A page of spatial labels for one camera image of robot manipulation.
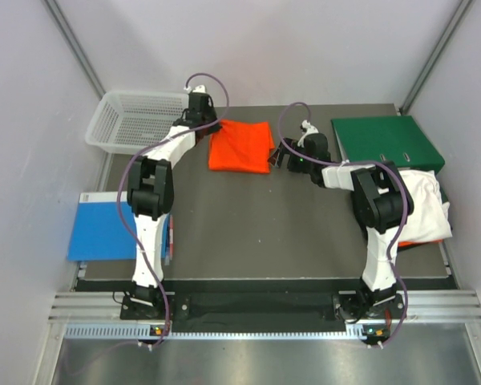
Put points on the orange t shirt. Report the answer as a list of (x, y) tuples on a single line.
[(241, 147)]

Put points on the white plastic perforated basket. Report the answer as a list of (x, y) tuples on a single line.
[(126, 121)]

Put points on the orange folded shirt under pile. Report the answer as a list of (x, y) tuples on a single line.
[(410, 245)]

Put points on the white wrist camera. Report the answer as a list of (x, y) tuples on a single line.
[(197, 89), (306, 129)]

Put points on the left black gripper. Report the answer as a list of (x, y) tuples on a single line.
[(214, 127)]

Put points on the green ring binder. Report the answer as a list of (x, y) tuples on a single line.
[(397, 138)]

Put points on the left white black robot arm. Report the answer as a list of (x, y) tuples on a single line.
[(150, 188)]

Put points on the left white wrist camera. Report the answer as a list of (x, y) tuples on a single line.
[(197, 89)]

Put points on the red white pen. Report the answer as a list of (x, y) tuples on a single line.
[(170, 238)]

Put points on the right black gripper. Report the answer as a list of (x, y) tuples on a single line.
[(276, 160)]

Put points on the blue folder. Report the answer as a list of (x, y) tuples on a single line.
[(98, 234)]

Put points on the aluminium rail frame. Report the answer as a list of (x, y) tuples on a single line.
[(97, 315)]

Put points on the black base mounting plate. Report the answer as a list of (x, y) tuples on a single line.
[(256, 306)]

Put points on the white t shirt pile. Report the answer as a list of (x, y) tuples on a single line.
[(429, 219)]

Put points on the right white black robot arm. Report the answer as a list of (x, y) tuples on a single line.
[(381, 204)]

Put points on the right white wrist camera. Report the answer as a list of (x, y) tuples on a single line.
[(306, 129)]

